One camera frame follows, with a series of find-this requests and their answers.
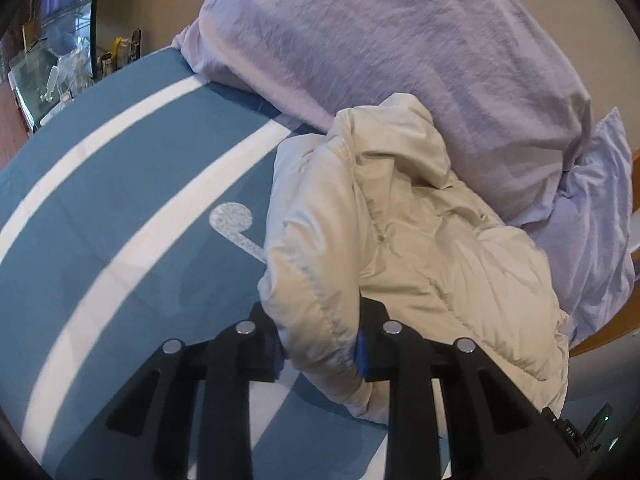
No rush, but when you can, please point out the beige puffer jacket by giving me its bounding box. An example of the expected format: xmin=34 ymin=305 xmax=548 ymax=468
xmin=258 ymin=93 xmax=568 ymax=424

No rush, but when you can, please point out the blue white striped bedsheet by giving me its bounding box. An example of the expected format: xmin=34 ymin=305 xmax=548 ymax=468
xmin=0 ymin=48 xmax=452 ymax=480

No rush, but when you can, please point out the small lavender pillow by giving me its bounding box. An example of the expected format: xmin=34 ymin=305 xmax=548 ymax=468
xmin=525 ymin=108 xmax=634 ymax=347

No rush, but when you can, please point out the black device with green light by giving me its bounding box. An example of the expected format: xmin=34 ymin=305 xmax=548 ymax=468
xmin=541 ymin=402 xmax=615 ymax=458

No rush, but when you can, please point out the glass desk with clutter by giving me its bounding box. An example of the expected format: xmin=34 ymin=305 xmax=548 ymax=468
xmin=8 ymin=20 xmax=142 ymax=133

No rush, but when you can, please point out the large lavender pillow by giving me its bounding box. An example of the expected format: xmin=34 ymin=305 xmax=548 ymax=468
xmin=172 ymin=0 xmax=592 ymax=226

